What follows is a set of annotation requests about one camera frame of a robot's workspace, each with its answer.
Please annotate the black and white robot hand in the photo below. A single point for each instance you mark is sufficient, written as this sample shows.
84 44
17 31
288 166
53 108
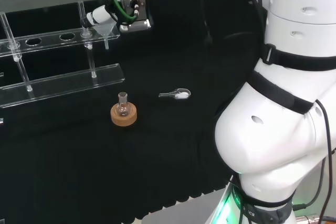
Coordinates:
131 11

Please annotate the clear plastic funnel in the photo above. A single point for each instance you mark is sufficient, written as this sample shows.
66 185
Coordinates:
105 30

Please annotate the glass weighing funnel with powder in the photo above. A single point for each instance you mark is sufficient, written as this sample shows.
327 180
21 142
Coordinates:
181 94

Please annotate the clear acrylic funnel stand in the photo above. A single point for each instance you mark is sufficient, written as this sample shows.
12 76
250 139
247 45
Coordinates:
63 85

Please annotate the black bench cloth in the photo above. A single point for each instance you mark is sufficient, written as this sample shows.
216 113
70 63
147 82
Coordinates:
170 51

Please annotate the small round-bottom glass flask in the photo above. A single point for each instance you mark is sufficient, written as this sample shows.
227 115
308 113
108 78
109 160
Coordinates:
123 110

